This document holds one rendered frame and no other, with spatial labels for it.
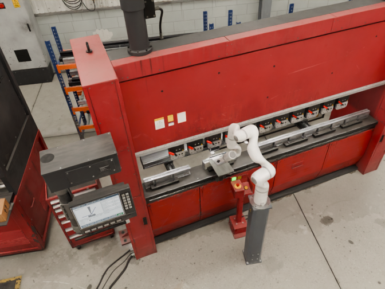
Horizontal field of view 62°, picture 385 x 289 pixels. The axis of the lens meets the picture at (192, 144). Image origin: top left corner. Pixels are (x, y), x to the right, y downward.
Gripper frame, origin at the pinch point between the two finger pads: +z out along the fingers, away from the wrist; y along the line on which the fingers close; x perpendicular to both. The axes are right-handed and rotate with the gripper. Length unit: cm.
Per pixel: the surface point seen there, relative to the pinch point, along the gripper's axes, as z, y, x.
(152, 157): 37, 57, -33
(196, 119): -33, 20, -43
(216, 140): -8.9, -1.1, -20.2
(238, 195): 11.1, -7.1, 41.3
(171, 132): -26, 45, -42
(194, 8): 254, -189, -310
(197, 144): -8.4, 19.5, -23.0
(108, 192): -61, 118, -10
